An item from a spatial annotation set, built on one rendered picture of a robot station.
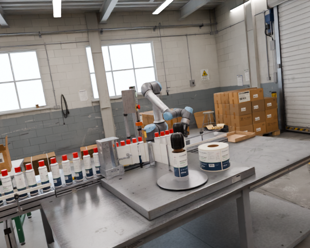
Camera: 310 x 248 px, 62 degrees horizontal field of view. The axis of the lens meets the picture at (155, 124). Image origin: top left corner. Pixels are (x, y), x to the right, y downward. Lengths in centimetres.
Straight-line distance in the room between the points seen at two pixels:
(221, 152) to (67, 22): 651
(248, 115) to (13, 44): 592
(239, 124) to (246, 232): 410
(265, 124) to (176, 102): 305
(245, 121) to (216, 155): 416
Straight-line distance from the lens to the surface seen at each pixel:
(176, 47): 829
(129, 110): 205
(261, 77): 746
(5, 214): 188
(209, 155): 168
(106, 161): 182
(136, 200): 143
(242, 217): 175
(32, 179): 186
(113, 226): 134
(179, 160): 152
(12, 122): 747
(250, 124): 592
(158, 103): 233
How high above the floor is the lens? 146
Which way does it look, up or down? 8 degrees down
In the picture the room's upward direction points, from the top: 8 degrees counter-clockwise
